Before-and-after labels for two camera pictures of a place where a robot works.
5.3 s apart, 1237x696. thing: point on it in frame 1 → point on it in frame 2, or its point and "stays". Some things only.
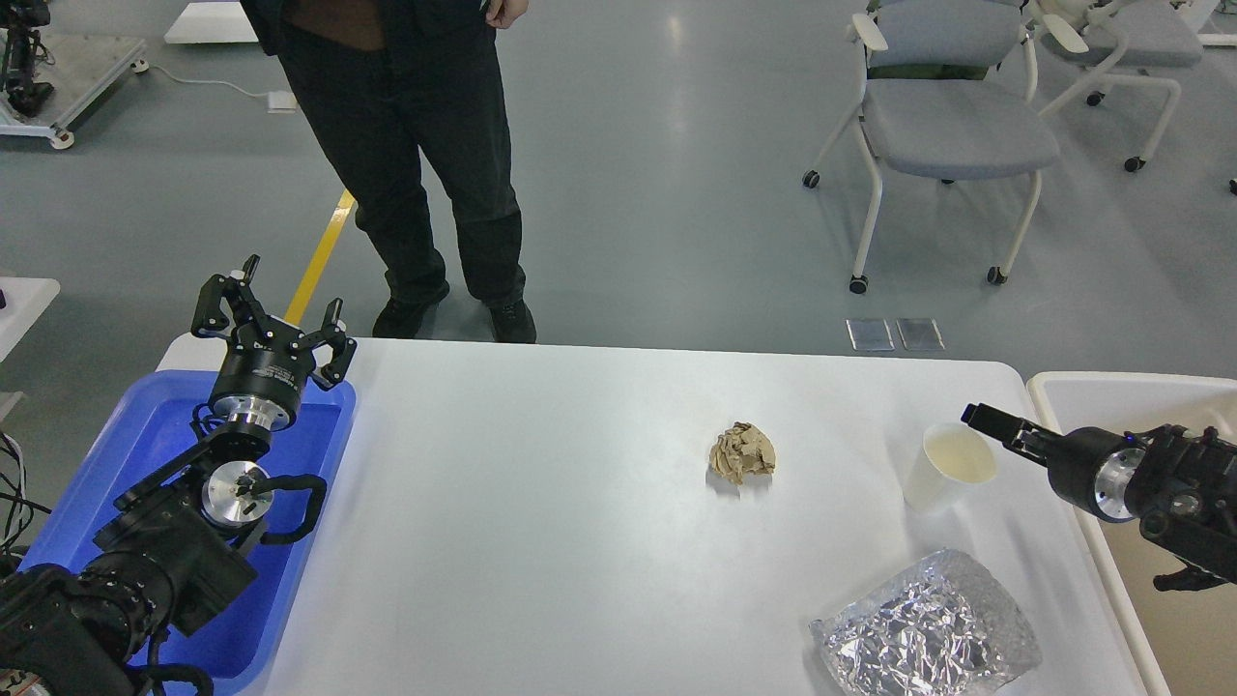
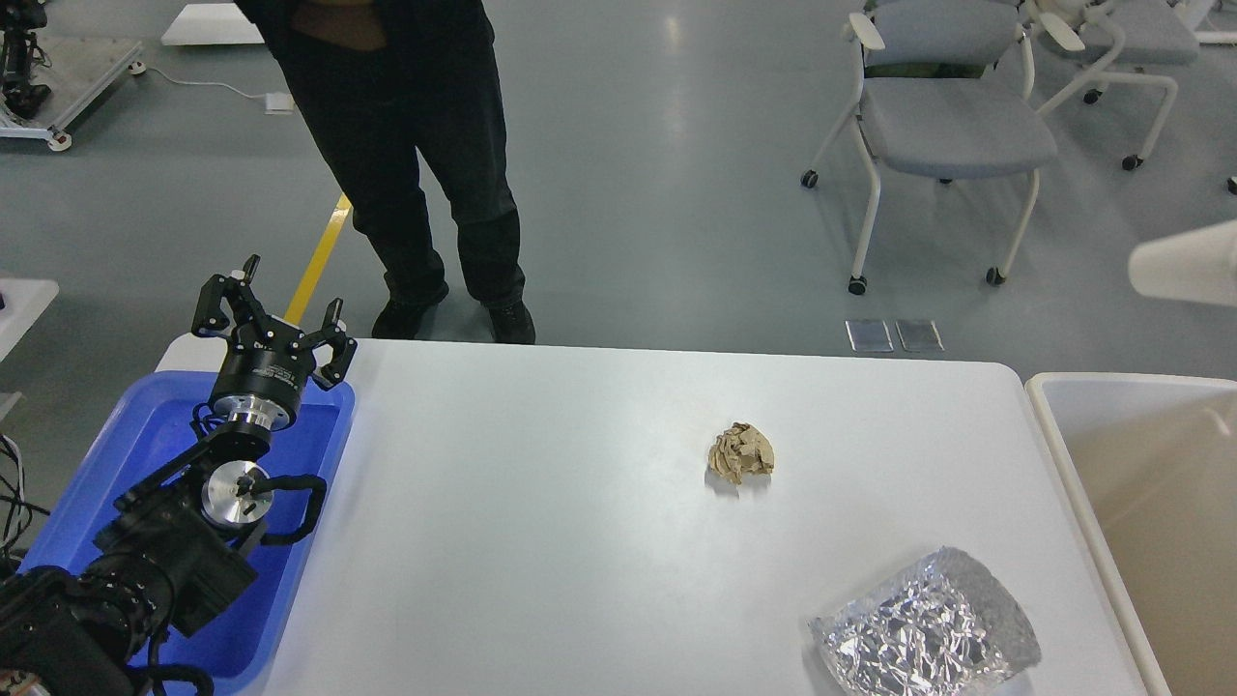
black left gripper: [267, 362] stays
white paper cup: [953, 464] → [1198, 265]
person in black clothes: [384, 80] stays
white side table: [26, 301] stays
